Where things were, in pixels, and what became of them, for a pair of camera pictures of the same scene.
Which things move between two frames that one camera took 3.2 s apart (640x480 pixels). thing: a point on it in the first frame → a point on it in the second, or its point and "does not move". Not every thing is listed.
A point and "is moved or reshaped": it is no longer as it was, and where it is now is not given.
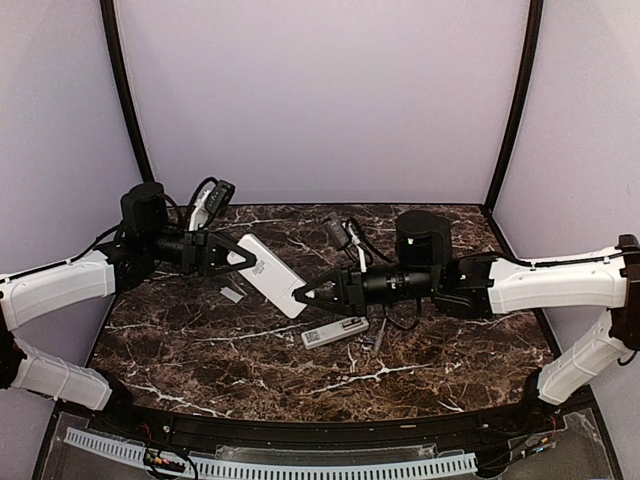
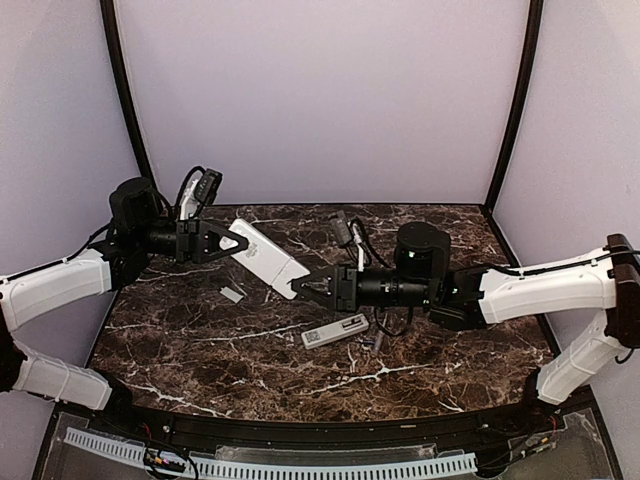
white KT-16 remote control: x=334 y=332 does not move
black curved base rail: x=415 y=432 does not move
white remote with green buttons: x=270 y=274 is moved or reshaped
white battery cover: x=231 y=294 does not move
